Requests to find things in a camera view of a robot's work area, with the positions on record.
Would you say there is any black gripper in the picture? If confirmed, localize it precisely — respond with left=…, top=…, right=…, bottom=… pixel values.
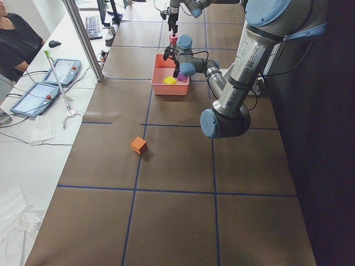
left=163, top=46, right=180, bottom=78
left=160, top=8, right=178, bottom=37

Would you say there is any purple foam block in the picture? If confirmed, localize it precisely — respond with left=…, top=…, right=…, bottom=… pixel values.
left=177, top=73, right=187, bottom=82

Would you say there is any yellow foam block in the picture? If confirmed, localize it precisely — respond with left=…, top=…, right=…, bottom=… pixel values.
left=163, top=76, right=176, bottom=85

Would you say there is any pink foam block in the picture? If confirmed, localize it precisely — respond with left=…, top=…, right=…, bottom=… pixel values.
left=169, top=34, right=179, bottom=46

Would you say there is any orange foam block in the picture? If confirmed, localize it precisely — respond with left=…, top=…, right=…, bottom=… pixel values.
left=130, top=137, right=148, bottom=155

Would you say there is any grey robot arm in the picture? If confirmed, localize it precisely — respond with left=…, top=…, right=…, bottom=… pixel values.
left=163, top=1, right=329, bottom=139
left=160, top=0, right=225, bottom=37

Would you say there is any pink plastic bin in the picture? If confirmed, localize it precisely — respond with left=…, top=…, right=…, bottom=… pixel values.
left=151, top=54, right=189, bottom=96

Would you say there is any black keyboard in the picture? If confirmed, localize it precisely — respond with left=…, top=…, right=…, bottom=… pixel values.
left=85, top=16, right=103, bottom=40

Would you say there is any far teach pendant tablet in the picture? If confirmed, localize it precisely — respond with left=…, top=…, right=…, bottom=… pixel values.
left=42, top=59, right=81, bottom=87

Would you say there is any teach pendant tablet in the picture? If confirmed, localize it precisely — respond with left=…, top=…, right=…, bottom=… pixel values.
left=10, top=83, right=59, bottom=118
left=42, top=59, right=81, bottom=87

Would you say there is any reacher grabber stick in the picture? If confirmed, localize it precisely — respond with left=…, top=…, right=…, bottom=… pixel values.
left=44, top=50, right=83, bottom=129

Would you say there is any black computer mouse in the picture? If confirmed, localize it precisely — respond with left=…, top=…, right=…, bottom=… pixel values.
left=48, top=40, right=61, bottom=48

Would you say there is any white paper sheet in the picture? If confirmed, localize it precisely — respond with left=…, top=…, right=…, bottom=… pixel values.
left=29, top=115, right=56, bottom=145

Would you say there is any near teach pendant tablet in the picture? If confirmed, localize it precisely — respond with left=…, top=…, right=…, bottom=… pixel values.
left=10, top=83, right=59, bottom=118

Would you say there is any person in black shirt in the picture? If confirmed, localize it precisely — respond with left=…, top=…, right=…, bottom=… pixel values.
left=0, top=0, right=47, bottom=83

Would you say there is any crumpled white cloth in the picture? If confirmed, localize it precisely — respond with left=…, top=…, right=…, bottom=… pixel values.
left=1, top=185, right=44, bottom=265

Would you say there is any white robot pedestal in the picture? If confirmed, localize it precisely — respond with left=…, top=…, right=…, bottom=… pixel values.
left=220, top=64, right=262, bottom=96

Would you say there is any aluminium frame post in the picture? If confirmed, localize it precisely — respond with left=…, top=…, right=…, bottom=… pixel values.
left=63, top=0, right=104, bottom=81

